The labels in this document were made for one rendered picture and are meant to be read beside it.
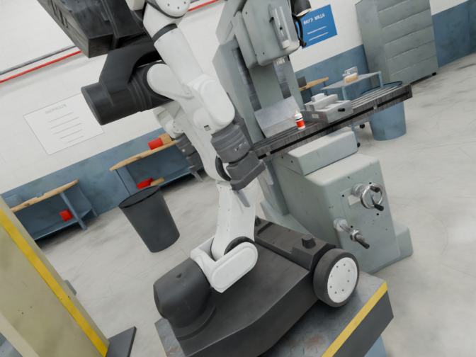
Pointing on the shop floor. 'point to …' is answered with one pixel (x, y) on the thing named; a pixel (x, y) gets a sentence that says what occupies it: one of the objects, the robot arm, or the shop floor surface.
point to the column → (256, 100)
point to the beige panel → (45, 303)
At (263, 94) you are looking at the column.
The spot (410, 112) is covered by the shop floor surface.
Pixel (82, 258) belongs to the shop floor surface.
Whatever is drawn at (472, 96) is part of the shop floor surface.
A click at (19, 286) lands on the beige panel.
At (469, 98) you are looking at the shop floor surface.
